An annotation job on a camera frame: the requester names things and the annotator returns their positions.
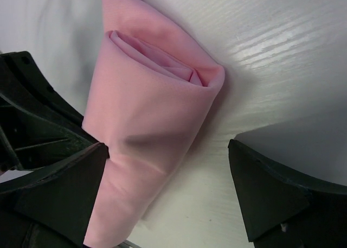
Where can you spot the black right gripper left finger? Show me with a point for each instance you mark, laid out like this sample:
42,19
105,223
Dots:
51,207

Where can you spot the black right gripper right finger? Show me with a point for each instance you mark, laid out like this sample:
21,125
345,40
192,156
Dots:
282,207

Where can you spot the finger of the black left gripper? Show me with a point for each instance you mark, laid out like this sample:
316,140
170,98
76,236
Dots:
38,127

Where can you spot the pink t-shirt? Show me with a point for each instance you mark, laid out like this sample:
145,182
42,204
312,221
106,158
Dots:
151,90

